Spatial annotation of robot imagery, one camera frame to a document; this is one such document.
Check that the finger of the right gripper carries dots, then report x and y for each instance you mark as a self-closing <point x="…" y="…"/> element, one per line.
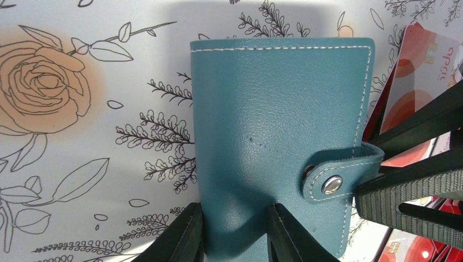
<point x="441" y="115"/>
<point x="386" y="199"/>

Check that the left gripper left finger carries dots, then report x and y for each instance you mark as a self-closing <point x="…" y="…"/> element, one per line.
<point x="182" y="240"/>

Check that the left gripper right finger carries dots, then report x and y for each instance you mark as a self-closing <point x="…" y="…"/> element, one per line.
<point x="288" y="240"/>

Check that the teal card holder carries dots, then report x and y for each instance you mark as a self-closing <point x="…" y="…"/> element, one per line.
<point x="279" y="120"/>

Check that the pile of red cards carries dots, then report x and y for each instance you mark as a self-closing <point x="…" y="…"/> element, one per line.
<point x="402" y="246"/>

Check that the floral patterned table mat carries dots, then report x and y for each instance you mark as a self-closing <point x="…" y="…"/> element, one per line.
<point x="97" y="137"/>

